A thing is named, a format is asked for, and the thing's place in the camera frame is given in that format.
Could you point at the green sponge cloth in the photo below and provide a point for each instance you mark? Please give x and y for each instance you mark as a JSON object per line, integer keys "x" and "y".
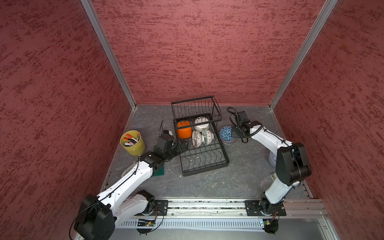
{"x": 159, "y": 172}

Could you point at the blue patterned bowl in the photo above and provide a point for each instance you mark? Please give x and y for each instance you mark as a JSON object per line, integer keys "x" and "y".
{"x": 226, "y": 135}

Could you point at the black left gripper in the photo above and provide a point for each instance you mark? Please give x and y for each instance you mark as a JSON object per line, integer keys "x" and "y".
{"x": 177, "y": 146}

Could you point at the yellow utensil cup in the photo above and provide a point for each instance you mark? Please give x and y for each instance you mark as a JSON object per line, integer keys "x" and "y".
{"x": 136, "y": 149}

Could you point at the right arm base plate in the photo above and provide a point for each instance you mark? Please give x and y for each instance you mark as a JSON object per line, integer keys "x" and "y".
{"x": 255, "y": 208}

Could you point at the white ceramic bowl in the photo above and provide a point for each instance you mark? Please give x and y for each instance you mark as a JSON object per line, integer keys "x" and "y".
{"x": 201, "y": 123}

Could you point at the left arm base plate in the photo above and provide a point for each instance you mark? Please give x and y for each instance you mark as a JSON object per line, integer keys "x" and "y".
{"x": 157, "y": 207}

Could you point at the grey green patterned bowl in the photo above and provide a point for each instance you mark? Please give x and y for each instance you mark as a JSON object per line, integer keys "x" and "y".
{"x": 208, "y": 137}

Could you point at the red handled tool in cup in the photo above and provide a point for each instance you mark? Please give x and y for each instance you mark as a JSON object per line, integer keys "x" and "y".
{"x": 130, "y": 138}

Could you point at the orange plastic bowl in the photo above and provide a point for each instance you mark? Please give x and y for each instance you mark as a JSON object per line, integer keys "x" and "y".
{"x": 184, "y": 130}

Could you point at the white red lattice bowl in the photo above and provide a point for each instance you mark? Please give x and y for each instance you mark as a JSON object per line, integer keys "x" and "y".
{"x": 197, "y": 139}

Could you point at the light blue mug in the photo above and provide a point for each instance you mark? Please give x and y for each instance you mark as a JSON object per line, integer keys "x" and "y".
{"x": 272, "y": 159}

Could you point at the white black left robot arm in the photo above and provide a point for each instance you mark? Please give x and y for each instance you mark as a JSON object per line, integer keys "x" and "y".
{"x": 99, "y": 215}

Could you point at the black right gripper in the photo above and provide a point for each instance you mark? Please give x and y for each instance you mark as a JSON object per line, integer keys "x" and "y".
{"x": 234, "y": 134}

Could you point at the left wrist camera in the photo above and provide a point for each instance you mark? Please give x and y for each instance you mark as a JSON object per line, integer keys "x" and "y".
{"x": 166, "y": 133}

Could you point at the black wire dish rack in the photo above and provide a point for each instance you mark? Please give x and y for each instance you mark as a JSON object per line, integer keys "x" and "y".
{"x": 205, "y": 158}

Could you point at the aluminium front rail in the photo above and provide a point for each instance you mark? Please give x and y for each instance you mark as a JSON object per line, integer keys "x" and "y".
{"x": 235, "y": 208}

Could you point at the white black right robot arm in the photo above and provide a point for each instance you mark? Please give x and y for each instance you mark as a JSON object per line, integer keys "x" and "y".
{"x": 292, "y": 165}

